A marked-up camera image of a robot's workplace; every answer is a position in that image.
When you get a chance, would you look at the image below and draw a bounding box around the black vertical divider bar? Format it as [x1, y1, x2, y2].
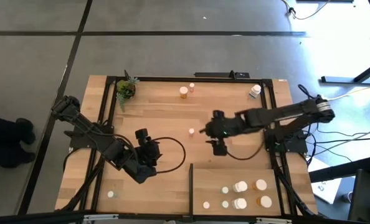
[188, 162, 194, 216]

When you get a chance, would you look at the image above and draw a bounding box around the white paper sheet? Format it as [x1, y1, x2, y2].
[307, 156, 342, 205]

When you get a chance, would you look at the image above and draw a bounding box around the black stand beam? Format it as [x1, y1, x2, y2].
[309, 157, 370, 184]

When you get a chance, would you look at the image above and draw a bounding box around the black stand base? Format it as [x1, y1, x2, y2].
[320, 57, 370, 85]

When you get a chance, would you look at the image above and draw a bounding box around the person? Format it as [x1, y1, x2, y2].
[0, 113, 37, 169]

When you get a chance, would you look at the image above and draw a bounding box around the floor cable with plug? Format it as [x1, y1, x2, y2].
[280, 0, 331, 21]

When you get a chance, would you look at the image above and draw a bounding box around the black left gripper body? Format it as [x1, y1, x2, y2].
[136, 138, 162, 168]

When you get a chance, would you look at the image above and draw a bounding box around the yellow power cable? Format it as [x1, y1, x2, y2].
[325, 81, 370, 102]

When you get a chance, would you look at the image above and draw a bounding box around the silver metal bracket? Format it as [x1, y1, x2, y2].
[255, 217, 293, 224]
[83, 213, 120, 222]

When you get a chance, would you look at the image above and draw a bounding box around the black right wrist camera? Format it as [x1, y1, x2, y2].
[212, 142, 228, 157]

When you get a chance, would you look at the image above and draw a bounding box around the black floor cable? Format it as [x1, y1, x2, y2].
[293, 101, 370, 166]

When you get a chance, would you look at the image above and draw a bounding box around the white bottle blue label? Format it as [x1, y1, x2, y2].
[249, 83, 262, 99]
[232, 180, 249, 194]
[232, 197, 249, 210]

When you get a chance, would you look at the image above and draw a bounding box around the green succulent in black pot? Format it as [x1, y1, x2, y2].
[115, 70, 140, 113]

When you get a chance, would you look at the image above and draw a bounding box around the black flat mount bar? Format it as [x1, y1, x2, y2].
[193, 70, 251, 80]

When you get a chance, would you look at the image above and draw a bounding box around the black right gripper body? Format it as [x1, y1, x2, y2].
[204, 110, 242, 140]

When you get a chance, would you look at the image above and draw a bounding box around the black horizontal rig beam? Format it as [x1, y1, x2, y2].
[0, 210, 370, 224]

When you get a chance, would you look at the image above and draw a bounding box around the black equipment case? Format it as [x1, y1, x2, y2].
[348, 169, 370, 224]

